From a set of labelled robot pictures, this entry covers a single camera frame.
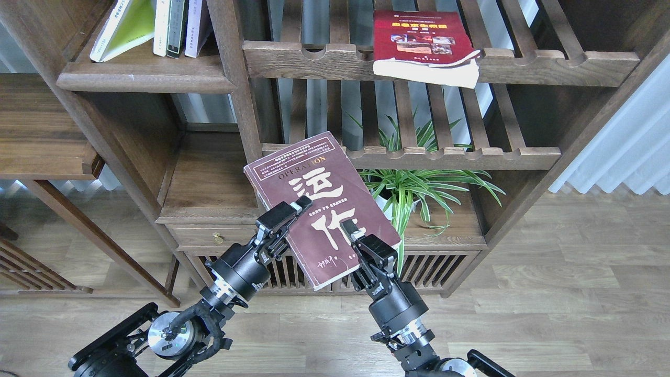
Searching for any dark maroon book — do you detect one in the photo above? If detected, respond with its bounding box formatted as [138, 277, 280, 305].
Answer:
[243, 132, 400, 290]

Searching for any white curtain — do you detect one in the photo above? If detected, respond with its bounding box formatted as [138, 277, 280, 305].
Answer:
[550, 57, 669, 195]

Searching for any white upright book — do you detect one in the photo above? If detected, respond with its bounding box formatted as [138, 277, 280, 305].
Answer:
[153, 0, 170, 57]

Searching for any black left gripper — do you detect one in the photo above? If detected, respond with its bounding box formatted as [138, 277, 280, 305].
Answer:
[204, 196, 312, 309]

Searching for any green spider plant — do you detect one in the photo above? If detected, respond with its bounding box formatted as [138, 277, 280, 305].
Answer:
[348, 110, 506, 275]

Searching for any dark wooden bookshelf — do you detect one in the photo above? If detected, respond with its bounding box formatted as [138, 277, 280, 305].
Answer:
[2, 1, 668, 296]

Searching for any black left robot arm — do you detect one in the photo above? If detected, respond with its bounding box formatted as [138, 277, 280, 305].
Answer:
[69, 196, 312, 376]

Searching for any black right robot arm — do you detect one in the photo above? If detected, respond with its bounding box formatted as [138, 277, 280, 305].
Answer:
[341, 220, 512, 376]

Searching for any dark green upright book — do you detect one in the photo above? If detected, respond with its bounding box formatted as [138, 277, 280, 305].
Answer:
[166, 0, 188, 58]

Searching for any lavender upright book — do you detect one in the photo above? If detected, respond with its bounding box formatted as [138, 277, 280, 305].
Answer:
[184, 0, 213, 58]

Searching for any yellow green book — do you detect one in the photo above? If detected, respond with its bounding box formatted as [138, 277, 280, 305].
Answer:
[90, 1, 156, 62]

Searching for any red book with photos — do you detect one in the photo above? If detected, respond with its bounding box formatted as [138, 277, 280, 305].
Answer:
[373, 10, 480, 89]

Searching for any white plant pot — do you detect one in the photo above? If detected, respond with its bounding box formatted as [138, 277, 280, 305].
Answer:
[375, 188, 420, 224]

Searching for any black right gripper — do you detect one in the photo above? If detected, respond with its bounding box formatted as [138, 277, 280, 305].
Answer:
[340, 219, 428, 336]

